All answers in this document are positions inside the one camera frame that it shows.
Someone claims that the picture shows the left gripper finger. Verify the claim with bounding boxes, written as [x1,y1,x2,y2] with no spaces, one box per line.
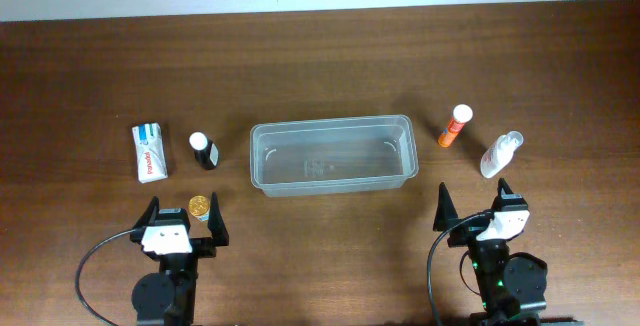
[133,196,159,229]
[207,192,229,246]

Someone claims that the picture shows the small jar gold lid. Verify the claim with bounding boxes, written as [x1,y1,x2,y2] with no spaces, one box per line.
[188,195,211,222]

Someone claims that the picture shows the white spray bottle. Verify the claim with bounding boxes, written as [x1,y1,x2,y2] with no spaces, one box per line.
[480,131,524,179]

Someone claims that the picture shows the white Panadol box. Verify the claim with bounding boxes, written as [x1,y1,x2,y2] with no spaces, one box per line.
[132,123,168,183]

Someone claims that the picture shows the dark bottle white cap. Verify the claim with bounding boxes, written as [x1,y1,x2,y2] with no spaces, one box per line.
[189,132,219,170]

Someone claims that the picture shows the orange tablet tube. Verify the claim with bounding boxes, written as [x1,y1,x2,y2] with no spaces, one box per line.
[438,104,473,148]

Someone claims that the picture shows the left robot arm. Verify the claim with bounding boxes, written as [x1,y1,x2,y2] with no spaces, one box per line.
[130,193,229,326]

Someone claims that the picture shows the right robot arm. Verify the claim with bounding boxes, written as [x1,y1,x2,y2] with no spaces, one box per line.
[427,178,582,326]

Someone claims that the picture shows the clear plastic container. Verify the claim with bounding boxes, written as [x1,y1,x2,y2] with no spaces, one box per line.
[250,115,419,197]

